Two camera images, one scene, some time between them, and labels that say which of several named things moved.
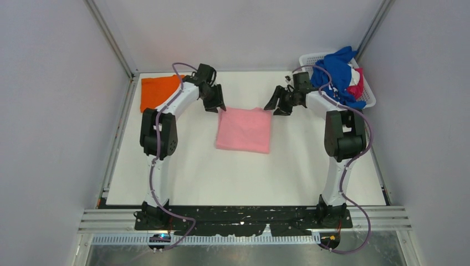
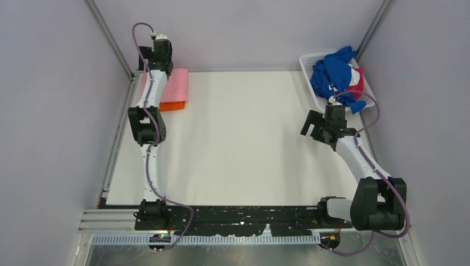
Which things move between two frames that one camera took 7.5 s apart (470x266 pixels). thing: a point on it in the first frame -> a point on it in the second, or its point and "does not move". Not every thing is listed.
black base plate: (241, 221) does not move
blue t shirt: (338, 65) does not move
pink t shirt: (244, 129) -> (176, 87)
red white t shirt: (356, 82) does not move
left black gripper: (211, 107) -> (147, 54)
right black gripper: (272, 105) -> (313, 117)
